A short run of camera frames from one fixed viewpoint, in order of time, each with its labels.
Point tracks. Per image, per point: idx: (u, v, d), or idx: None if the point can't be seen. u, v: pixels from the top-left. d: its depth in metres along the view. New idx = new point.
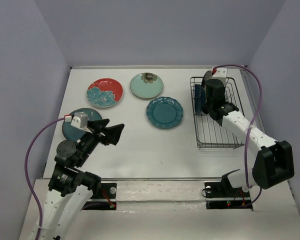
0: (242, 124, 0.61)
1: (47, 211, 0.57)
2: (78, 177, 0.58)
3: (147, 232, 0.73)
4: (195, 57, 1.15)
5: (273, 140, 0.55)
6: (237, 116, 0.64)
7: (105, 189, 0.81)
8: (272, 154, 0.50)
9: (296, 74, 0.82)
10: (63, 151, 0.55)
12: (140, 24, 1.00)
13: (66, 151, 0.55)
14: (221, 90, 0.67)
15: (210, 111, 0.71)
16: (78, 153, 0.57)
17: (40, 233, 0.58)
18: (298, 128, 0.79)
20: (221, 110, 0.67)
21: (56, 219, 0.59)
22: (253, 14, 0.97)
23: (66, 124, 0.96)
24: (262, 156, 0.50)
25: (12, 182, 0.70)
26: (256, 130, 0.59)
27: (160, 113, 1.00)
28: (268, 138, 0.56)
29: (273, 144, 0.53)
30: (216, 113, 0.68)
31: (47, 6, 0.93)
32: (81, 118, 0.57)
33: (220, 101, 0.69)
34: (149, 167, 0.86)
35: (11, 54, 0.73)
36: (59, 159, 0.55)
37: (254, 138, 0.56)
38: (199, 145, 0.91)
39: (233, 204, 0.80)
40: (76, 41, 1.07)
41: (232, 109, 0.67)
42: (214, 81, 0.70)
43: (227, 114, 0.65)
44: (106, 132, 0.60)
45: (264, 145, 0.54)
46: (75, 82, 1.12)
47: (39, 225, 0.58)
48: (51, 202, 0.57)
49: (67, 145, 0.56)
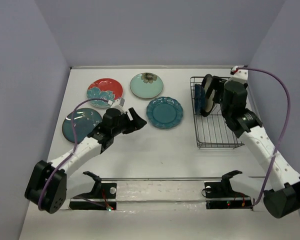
0: (265, 147, 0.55)
1: (81, 147, 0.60)
2: (109, 140, 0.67)
3: (147, 232, 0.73)
4: (195, 57, 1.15)
5: (297, 175, 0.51)
6: (260, 134, 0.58)
7: (105, 189, 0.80)
8: (294, 192, 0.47)
9: (296, 74, 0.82)
10: (110, 111, 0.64)
12: (140, 24, 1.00)
13: (113, 113, 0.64)
14: (243, 99, 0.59)
15: (227, 119, 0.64)
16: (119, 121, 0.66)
17: (70, 159, 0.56)
18: (298, 128, 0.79)
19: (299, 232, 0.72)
20: (242, 122, 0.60)
21: (83, 159, 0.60)
22: (253, 15, 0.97)
23: (66, 123, 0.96)
24: (284, 195, 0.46)
25: (12, 183, 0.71)
26: (280, 158, 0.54)
27: (160, 113, 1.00)
28: (291, 171, 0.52)
29: (298, 181, 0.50)
30: (235, 123, 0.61)
31: (47, 6, 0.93)
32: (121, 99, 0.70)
33: (241, 110, 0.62)
34: (149, 167, 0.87)
35: (11, 54, 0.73)
36: (105, 117, 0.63)
37: (277, 169, 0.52)
38: (199, 145, 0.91)
39: (233, 204, 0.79)
40: (76, 41, 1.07)
41: (254, 122, 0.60)
42: (236, 86, 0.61)
43: (249, 129, 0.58)
44: (136, 115, 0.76)
45: (287, 182, 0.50)
46: (75, 82, 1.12)
47: (71, 151, 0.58)
48: (87, 142, 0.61)
49: (114, 109, 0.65)
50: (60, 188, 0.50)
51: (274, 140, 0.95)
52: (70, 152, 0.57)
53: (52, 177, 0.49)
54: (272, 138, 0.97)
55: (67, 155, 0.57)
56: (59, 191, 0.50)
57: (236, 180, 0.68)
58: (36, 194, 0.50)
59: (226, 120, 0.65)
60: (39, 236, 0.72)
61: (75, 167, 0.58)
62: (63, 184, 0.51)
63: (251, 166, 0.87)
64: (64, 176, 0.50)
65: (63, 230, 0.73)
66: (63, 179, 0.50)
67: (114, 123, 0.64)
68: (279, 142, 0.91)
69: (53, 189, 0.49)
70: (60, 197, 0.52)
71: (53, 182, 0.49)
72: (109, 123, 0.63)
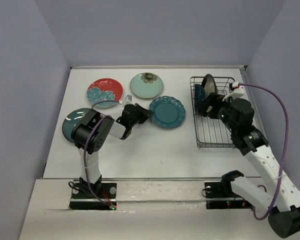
0: (271, 167, 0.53)
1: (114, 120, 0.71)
2: (127, 130, 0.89)
3: (147, 231, 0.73)
4: (195, 57, 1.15)
5: None
6: (265, 154, 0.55)
7: (105, 189, 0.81)
8: None
9: (296, 75, 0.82)
10: (129, 108, 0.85)
12: (140, 24, 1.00)
13: (130, 109, 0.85)
14: (249, 117, 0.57)
15: (233, 137, 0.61)
16: (135, 115, 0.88)
17: None
18: (298, 128, 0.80)
19: (299, 231, 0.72)
20: (247, 140, 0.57)
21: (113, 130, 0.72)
22: (253, 15, 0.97)
23: (67, 124, 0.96)
24: (289, 217, 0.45)
25: (12, 183, 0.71)
26: (287, 179, 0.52)
27: (163, 112, 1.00)
28: (298, 193, 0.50)
29: None
30: (241, 141, 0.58)
31: (47, 6, 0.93)
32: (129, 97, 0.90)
33: (247, 128, 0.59)
34: (149, 167, 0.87)
35: (11, 55, 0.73)
36: (125, 111, 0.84)
37: (283, 191, 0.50)
38: (199, 145, 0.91)
39: (233, 204, 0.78)
40: (76, 41, 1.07)
41: (260, 140, 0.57)
42: (242, 103, 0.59)
43: (255, 149, 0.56)
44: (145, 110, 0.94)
45: (293, 205, 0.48)
46: (75, 82, 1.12)
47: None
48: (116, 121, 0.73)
49: (131, 106, 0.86)
50: (107, 130, 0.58)
51: (274, 140, 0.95)
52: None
53: (104, 118, 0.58)
54: (272, 138, 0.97)
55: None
56: (105, 132, 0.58)
57: (238, 185, 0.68)
58: (85, 131, 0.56)
59: (232, 139, 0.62)
60: (39, 236, 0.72)
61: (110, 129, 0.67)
62: (109, 129, 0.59)
63: (251, 166, 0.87)
64: (113, 120, 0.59)
65: (63, 230, 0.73)
66: (111, 123, 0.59)
67: (131, 116, 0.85)
68: (279, 142, 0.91)
69: (103, 127, 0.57)
70: (102, 142, 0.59)
71: (105, 122, 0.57)
72: (127, 116, 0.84)
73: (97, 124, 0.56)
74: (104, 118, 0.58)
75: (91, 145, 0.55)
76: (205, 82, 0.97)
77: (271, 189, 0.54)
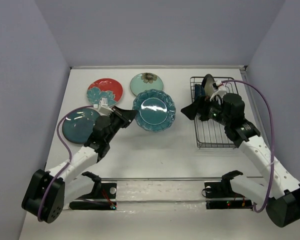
0: (264, 155, 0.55)
1: (77, 157, 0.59)
2: (106, 148, 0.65)
3: (147, 232, 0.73)
4: (196, 57, 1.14)
5: (297, 183, 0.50)
6: (258, 144, 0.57)
7: (105, 189, 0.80)
8: (295, 199, 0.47)
9: (296, 74, 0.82)
10: (100, 121, 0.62)
12: (140, 24, 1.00)
13: (103, 124, 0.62)
14: (241, 110, 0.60)
15: (226, 130, 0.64)
16: (110, 128, 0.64)
17: (67, 167, 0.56)
18: (298, 129, 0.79)
19: (299, 232, 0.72)
20: (240, 131, 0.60)
21: (80, 168, 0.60)
22: (253, 15, 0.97)
23: (66, 124, 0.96)
24: (283, 202, 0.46)
25: (12, 183, 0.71)
26: (279, 166, 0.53)
27: (149, 109, 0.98)
28: (291, 179, 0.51)
29: (297, 188, 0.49)
30: (234, 133, 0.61)
31: (47, 6, 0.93)
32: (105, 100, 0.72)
33: (240, 121, 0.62)
34: (148, 168, 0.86)
35: (10, 55, 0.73)
36: (96, 128, 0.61)
37: (277, 177, 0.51)
38: (199, 145, 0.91)
39: (233, 204, 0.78)
40: (76, 41, 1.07)
41: (252, 132, 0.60)
42: (235, 97, 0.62)
43: (247, 139, 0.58)
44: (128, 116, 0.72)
45: (287, 189, 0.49)
46: (75, 82, 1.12)
47: (68, 161, 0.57)
48: (83, 151, 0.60)
49: (103, 119, 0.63)
50: (58, 196, 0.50)
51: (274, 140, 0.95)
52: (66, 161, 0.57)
53: (51, 186, 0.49)
54: None
55: (63, 164, 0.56)
56: (58, 199, 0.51)
57: (237, 183, 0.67)
58: (33, 204, 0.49)
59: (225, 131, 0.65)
60: (39, 236, 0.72)
61: (73, 175, 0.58)
62: (61, 193, 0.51)
63: (251, 166, 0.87)
64: (62, 184, 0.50)
65: (63, 230, 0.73)
66: (63, 186, 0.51)
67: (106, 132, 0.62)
68: (279, 142, 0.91)
69: (52, 199, 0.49)
70: (58, 206, 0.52)
71: (52, 190, 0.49)
72: (100, 134, 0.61)
73: (42, 200, 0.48)
74: (51, 185, 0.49)
75: (44, 218, 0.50)
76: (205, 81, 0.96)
77: (266, 177, 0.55)
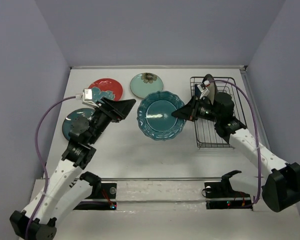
0: (251, 142, 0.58)
1: (54, 181, 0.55)
2: (90, 153, 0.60)
3: (147, 231, 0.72)
4: (195, 57, 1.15)
5: (284, 162, 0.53)
6: (244, 134, 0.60)
7: (105, 189, 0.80)
8: (283, 177, 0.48)
9: (295, 74, 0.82)
10: (77, 125, 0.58)
12: (140, 24, 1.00)
13: (80, 128, 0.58)
14: (231, 108, 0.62)
15: (216, 126, 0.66)
16: (90, 130, 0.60)
17: (43, 201, 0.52)
18: (298, 128, 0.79)
19: (298, 231, 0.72)
20: (228, 128, 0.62)
21: (61, 191, 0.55)
22: (252, 15, 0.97)
23: (67, 124, 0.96)
24: (273, 181, 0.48)
25: (12, 183, 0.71)
26: (265, 149, 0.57)
27: (157, 110, 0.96)
28: (278, 159, 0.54)
29: (284, 167, 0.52)
30: (223, 130, 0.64)
31: (46, 6, 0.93)
32: (87, 94, 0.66)
33: (228, 118, 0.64)
34: (149, 167, 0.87)
35: (10, 55, 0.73)
36: (73, 133, 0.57)
37: (264, 159, 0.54)
38: (199, 145, 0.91)
39: (233, 204, 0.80)
40: (75, 41, 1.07)
41: (239, 127, 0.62)
42: (223, 96, 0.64)
43: (234, 132, 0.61)
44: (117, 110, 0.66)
45: (274, 168, 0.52)
46: (75, 82, 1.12)
47: (43, 192, 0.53)
48: (61, 171, 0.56)
49: (80, 122, 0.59)
50: (40, 236, 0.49)
51: (274, 140, 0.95)
52: (41, 192, 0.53)
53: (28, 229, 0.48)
54: (272, 138, 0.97)
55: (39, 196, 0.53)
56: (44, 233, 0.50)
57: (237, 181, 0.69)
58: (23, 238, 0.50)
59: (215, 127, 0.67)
60: None
61: (56, 202, 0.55)
62: (44, 228, 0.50)
63: (251, 166, 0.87)
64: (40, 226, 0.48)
65: (63, 230, 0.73)
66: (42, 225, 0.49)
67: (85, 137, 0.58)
68: (279, 142, 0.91)
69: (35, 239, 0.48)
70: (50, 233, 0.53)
71: (31, 234, 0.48)
72: (79, 139, 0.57)
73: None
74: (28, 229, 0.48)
75: None
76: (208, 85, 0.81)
77: (255, 162, 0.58)
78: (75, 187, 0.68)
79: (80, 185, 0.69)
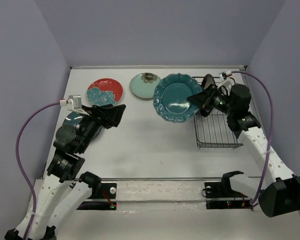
0: (261, 144, 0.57)
1: (43, 198, 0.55)
2: (78, 164, 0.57)
3: (147, 231, 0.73)
4: (195, 57, 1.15)
5: (290, 173, 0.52)
6: (256, 133, 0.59)
7: (105, 189, 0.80)
8: (286, 188, 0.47)
9: (296, 75, 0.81)
10: (63, 135, 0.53)
12: (140, 24, 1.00)
13: (66, 137, 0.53)
14: (246, 102, 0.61)
15: (229, 120, 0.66)
16: (79, 139, 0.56)
17: (33, 220, 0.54)
18: (299, 128, 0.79)
19: (298, 231, 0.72)
20: (241, 122, 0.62)
21: (52, 207, 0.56)
22: (253, 14, 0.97)
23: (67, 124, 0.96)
24: (273, 189, 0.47)
25: (12, 183, 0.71)
26: (275, 155, 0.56)
27: (175, 92, 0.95)
28: (285, 169, 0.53)
29: (289, 177, 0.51)
30: (235, 124, 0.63)
31: (46, 6, 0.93)
32: (74, 100, 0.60)
33: (242, 112, 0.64)
34: (149, 167, 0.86)
35: (10, 55, 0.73)
36: (58, 143, 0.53)
37: (270, 166, 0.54)
38: (199, 145, 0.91)
39: (233, 204, 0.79)
40: (75, 41, 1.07)
41: (253, 123, 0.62)
42: (239, 88, 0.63)
43: (246, 129, 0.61)
44: (105, 112, 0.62)
45: (279, 177, 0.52)
46: (75, 82, 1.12)
47: (33, 211, 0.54)
48: (48, 188, 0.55)
49: (66, 130, 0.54)
50: None
51: (275, 140, 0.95)
52: (31, 212, 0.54)
53: None
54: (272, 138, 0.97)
55: (30, 215, 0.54)
56: None
57: (236, 180, 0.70)
58: None
59: (228, 121, 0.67)
60: None
61: (48, 217, 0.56)
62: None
63: (252, 166, 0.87)
64: None
65: (63, 230, 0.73)
66: None
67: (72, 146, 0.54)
68: (280, 142, 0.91)
69: None
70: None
71: None
72: (65, 150, 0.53)
73: None
74: None
75: None
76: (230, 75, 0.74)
77: (260, 165, 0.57)
78: (74, 191, 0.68)
79: (79, 188, 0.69)
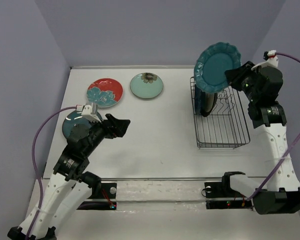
0: (278, 147, 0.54)
1: (48, 195, 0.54)
2: (83, 164, 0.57)
3: (147, 231, 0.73)
4: (195, 57, 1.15)
5: (297, 186, 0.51)
6: (277, 133, 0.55)
7: (105, 189, 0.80)
8: (286, 198, 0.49)
9: None
10: (76, 132, 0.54)
12: (140, 24, 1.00)
13: (80, 134, 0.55)
14: (275, 88, 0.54)
15: (251, 107, 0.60)
16: (89, 139, 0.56)
17: (38, 217, 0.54)
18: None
19: (298, 231, 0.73)
20: (265, 113, 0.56)
21: (56, 204, 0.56)
22: (253, 14, 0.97)
23: (67, 123, 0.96)
24: (274, 198, 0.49)
25: (12, 183, 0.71)
26: (288, 163, 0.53)
27: (213, 66, 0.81)
28: (294, 180, 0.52)
29: (294, 190, 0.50)
30: (257, 112, 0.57)
31: (46, 6, 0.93)
32: (92, 105, 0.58)
33: (269, 99, 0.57)
34: (149, 167, 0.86)
35: (10, 55, 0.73)
36: (71, 140, 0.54)
37: (279, 173, 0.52)
38: (199, 145, 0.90)
39: (233, 204, 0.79)
40: (75, 41, 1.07)
41: (277, 116, 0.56)
42: (271, 71, 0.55)
43: (268, 123, 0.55)
44: (116, 122, 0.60)
45: (283, 188, 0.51)
46: (75, 82, 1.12)
47: (38, 208, 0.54)
48: (53, 186, 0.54)
49: (80, 128, 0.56)
50: None
51: None
52: (36, 208, 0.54)
53: None
54: None
55: (34, 212, 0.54)
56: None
57: (235, 179, 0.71)
58: None
59: (248, 107, 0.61)
60: None
61: (51, 215, 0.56)
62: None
63: (252, 166, 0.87)
64: None
65: (63, 230, 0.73)
66: None
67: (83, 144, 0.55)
68: None
69: None
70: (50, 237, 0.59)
71: None
72: (76, 146, 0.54)
73: None
74: None
75: None
76: (272, 56, 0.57)
77: (269, 166, 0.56)
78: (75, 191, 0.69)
79: (79, 188, 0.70)
